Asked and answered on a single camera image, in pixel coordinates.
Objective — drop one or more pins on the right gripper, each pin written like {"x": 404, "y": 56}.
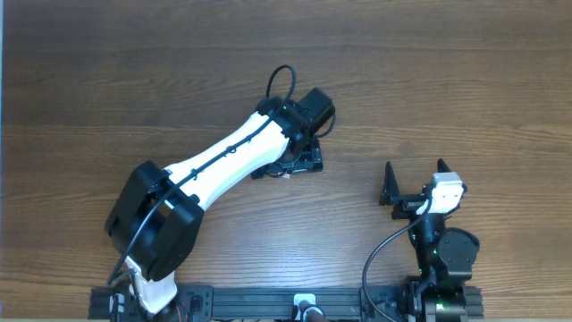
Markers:
{"x": 407, "y": 205}

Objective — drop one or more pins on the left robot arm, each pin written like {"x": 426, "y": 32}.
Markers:
{"x": 228, "y": 161}

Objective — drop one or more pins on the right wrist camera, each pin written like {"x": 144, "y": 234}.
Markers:
{"x": 443, "y": 193}

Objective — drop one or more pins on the mounting rail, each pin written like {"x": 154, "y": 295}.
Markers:
{"x": 259, "y": 303}

